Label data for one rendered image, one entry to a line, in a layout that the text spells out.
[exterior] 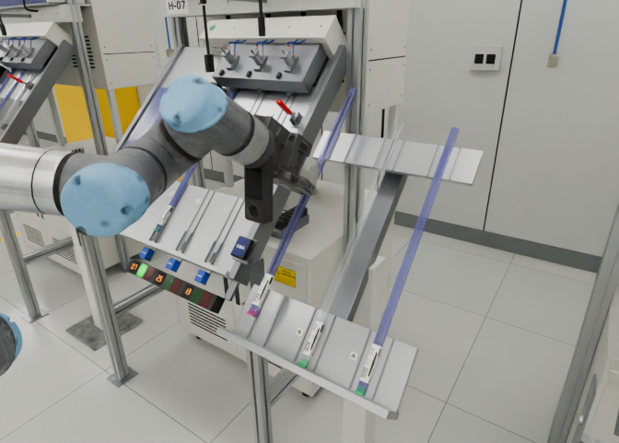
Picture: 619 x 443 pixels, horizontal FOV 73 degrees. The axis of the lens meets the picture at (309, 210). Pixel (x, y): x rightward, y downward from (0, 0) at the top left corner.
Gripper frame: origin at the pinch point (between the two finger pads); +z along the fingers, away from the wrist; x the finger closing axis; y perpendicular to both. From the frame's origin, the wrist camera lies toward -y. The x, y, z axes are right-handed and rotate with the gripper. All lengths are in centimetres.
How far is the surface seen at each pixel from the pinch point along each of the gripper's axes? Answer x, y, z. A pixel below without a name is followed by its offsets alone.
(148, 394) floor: 74, -79, 55
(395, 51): 19, 66, 55
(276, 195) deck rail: 18.8, 0.7, 16.4
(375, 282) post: -14.1, -12.2, 12.5
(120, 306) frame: 89, -50, 41
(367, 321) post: -13.4, -20.5, 16.8
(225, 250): 26.0, -16.3, 13.0
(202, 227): 36.6, -12.9, 13.7
